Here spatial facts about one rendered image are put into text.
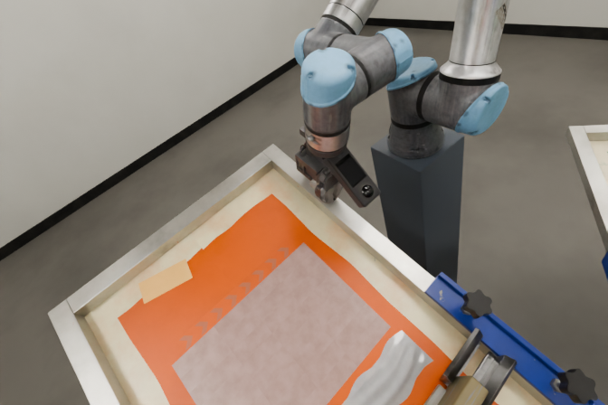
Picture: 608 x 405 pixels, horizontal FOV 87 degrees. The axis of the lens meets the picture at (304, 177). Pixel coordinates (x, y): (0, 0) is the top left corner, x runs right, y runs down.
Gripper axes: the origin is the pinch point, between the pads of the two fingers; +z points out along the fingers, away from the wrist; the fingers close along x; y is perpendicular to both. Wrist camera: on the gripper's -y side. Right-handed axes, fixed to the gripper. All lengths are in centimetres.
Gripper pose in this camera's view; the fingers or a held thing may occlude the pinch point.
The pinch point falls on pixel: (333, 200)
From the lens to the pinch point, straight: 72.0
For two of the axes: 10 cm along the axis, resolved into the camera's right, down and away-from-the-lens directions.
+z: 0.5, 5.4, 8.4
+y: -6.9, -5.8, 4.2
